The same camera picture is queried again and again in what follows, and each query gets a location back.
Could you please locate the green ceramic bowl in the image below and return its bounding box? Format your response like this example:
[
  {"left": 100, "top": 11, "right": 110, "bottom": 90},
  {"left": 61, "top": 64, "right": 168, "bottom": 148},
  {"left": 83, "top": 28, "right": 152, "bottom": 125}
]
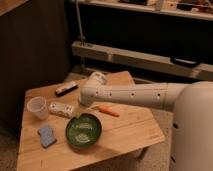
[{"left": 65, "top": 113, "right": 102, "bottom": 149}]

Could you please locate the white plastic bottle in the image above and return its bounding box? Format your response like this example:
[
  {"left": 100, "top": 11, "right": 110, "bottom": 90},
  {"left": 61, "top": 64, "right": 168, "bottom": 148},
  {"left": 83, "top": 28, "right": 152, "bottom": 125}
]
[{"left": 49, "top": 102, "right": 74, "bottom": 118}]

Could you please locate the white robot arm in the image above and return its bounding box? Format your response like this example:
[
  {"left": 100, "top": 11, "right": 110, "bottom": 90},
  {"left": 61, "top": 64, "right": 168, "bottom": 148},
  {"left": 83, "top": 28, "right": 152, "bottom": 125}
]
[{"left": 79, "top": 72, "right": 213, "bottom": 171}]

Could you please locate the orange carrot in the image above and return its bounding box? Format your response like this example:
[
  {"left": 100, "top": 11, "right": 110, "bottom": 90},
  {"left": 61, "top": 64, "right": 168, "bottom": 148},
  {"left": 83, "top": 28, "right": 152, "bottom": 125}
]
[{"left": 98, "top": 106, "right": 120, "bottom": 117}]

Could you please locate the black and white eraser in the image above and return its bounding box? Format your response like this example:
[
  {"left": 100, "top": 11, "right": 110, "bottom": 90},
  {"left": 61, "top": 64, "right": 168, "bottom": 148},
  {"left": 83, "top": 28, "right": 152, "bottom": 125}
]
[{"left": 55, "top": 81, "right": 78, "bottom": 97}]

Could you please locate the wooden table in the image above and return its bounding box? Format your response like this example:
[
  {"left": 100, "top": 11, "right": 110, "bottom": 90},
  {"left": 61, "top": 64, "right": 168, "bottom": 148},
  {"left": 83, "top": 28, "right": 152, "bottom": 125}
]
[{"left": 16, "top": 70, "right": 166, "bottom": 171}]

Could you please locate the clear plastic cup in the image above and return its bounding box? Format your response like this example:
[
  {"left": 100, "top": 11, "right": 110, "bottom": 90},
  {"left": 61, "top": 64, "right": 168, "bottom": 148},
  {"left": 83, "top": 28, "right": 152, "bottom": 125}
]
[{"left": 27, "top": 96, "right": 49, "bottom": 120}]

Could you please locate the blue sponge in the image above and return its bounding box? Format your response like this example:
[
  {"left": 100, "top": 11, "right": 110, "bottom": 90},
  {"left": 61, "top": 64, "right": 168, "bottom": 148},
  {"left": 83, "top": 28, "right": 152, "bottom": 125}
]
[{"left": 38, "top": 125, "right": 57, "bottom": 148}]

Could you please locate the metal shelf rack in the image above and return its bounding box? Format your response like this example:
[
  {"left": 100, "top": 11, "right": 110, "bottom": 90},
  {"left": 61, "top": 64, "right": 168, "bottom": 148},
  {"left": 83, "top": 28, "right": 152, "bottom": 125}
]
[{"left": 68, "top": 0, "right": 213, "bottom": 80}]

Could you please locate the black handle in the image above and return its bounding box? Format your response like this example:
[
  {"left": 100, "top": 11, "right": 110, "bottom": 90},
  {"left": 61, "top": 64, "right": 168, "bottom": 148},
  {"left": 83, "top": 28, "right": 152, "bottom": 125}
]
[{"left": 170, "top": 57, "right": 201, "bottom": 68}]

